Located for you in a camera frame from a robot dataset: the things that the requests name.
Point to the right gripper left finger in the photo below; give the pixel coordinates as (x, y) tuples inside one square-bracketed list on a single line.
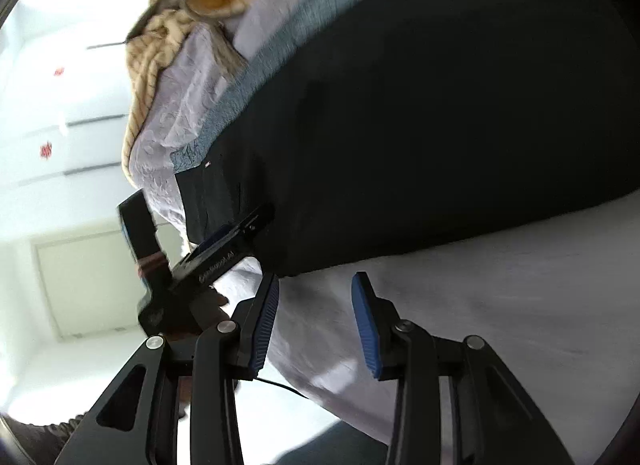
[(135, 419)]

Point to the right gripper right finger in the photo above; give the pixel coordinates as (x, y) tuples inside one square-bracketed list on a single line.
[(494, 420)]

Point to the black pants with patterned trim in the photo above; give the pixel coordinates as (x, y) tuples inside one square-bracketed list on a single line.
[(372, 128)]

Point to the person's hand on gripper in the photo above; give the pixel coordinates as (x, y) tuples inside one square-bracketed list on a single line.
[(207, 310)]

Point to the white cabinet door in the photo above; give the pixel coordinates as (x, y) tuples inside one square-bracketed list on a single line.
[(88, 279)]

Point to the lavender embossed bed blanket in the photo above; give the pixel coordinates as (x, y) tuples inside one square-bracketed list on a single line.
[(558, 299)]

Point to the person's jeans leg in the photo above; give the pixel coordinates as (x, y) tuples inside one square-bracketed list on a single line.
[(340, 444)]

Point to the beige striped robe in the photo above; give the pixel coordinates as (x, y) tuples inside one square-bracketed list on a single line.
[(156, 39)]

